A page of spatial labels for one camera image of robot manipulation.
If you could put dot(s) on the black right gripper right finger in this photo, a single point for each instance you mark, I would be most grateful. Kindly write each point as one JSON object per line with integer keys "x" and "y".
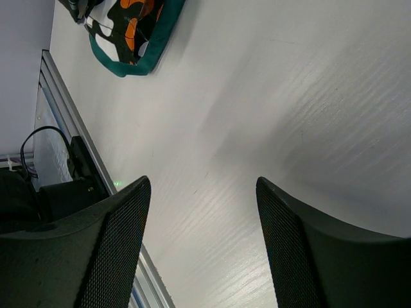
{"x": 317, "y": 260}

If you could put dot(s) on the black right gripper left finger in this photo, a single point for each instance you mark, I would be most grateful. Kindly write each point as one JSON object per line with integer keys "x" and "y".
{"x": 87, "y": 259}

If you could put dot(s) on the orange black patterned shorts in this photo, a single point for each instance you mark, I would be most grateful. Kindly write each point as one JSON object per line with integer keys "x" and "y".
{"x": 120, "y": 28}

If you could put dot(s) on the dark green shorts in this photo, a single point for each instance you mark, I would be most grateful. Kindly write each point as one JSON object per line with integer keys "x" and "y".
{"x": 155, "y": 48}

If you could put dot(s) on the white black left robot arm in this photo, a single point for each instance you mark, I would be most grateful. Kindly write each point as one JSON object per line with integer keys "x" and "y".
{"x": 23, "y": 207}

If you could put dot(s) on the aluminium mounting rail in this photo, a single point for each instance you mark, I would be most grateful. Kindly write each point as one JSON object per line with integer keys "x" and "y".
{"x": 149, "y": 289}

